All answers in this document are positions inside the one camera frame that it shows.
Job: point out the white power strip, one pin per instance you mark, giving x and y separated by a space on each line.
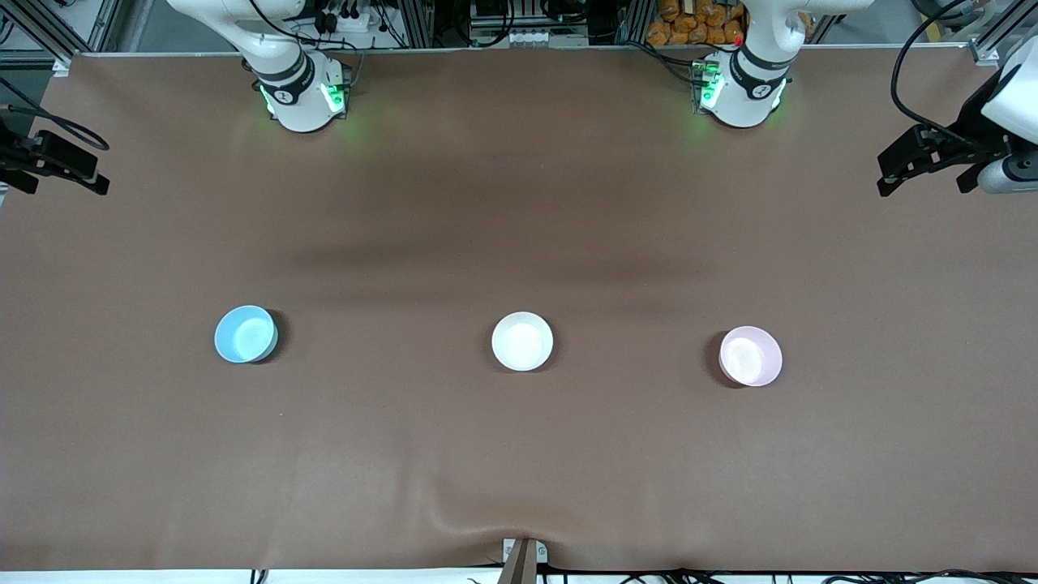
357 23

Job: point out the white bowl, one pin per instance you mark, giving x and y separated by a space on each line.
522 341

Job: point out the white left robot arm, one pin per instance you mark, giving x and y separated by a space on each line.
742 97

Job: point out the orange packaged goods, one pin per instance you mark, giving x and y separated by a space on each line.
689 20

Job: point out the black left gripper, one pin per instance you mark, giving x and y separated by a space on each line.
970 124

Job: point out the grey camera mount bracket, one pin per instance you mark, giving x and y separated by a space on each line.
519 568

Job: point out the blue bowl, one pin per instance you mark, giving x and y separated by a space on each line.
243 334

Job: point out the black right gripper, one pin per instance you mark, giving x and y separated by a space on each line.
16 152

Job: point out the aluminium frame profile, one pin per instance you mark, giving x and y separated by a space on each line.
415 20
634 20
45 32

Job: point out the pink bowl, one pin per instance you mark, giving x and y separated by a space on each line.
750 357

